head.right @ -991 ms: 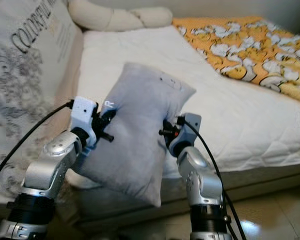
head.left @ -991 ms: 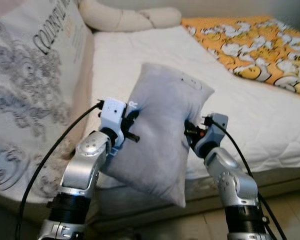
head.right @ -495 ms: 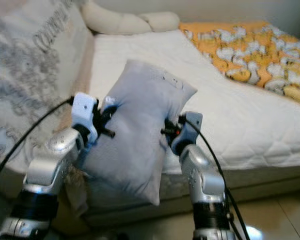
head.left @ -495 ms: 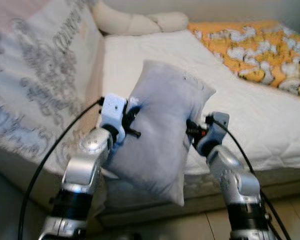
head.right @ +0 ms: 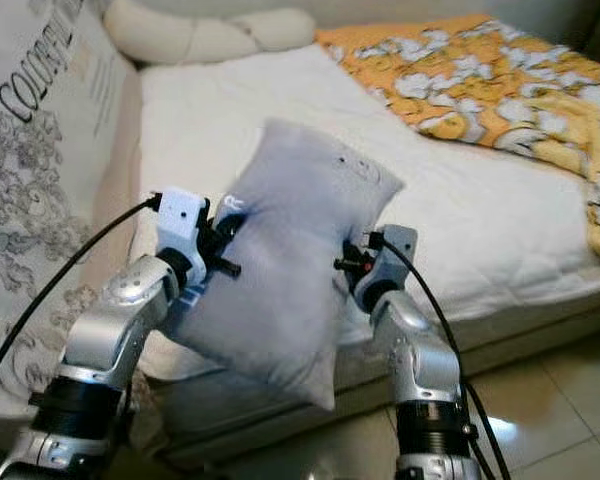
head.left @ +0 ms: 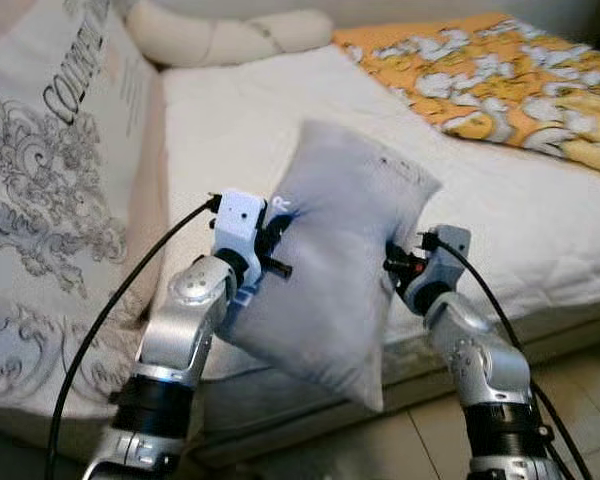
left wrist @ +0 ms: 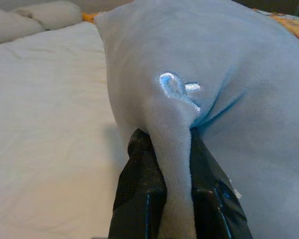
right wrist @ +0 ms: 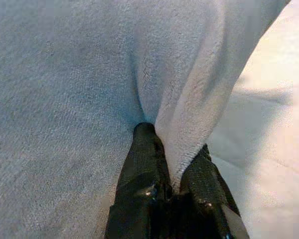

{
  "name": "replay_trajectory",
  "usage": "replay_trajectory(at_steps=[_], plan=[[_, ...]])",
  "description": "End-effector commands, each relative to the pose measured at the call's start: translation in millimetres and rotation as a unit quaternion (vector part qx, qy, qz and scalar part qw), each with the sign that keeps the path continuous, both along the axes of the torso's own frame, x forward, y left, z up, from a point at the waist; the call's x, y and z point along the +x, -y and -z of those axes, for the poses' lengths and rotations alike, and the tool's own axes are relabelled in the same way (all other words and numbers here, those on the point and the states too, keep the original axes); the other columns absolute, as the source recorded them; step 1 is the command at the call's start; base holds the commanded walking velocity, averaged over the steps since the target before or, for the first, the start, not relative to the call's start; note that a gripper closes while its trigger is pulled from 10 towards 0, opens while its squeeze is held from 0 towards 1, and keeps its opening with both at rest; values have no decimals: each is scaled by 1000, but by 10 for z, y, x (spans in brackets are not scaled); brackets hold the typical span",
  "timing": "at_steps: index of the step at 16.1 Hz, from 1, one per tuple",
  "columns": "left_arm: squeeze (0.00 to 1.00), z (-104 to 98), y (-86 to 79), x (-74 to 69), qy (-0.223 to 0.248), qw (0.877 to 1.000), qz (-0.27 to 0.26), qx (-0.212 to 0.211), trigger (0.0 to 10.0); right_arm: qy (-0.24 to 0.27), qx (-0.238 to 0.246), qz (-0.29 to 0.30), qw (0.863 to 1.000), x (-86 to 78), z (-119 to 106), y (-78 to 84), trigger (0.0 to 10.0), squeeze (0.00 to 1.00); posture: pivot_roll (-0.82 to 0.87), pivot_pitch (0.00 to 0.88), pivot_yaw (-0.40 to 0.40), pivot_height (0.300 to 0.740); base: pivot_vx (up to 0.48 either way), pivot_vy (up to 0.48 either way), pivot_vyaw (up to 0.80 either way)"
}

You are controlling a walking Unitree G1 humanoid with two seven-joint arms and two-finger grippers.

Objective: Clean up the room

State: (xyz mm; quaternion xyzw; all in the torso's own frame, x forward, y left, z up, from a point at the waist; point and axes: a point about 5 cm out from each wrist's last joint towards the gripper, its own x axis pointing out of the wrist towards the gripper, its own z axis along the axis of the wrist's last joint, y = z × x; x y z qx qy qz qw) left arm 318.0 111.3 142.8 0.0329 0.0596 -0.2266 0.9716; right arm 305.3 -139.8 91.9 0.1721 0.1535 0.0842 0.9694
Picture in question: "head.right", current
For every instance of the grey bear pillow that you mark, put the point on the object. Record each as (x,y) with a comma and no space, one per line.
(280,260)

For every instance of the orange cartoon print blanket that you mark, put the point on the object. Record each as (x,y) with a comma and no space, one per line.
(470,80)

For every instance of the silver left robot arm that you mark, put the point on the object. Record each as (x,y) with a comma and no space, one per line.
(110,340)

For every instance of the white bed mattress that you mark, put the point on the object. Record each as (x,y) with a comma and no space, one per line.
(490,230)

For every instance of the printed ornament headboard cushion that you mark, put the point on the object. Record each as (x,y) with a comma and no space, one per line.
(40,150)

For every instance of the cream knotted long pillow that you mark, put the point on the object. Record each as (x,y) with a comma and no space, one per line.
(190,35)

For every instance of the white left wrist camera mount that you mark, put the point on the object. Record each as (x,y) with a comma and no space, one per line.
(180,220)

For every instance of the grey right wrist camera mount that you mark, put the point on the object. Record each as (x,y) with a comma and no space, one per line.
(395,260)

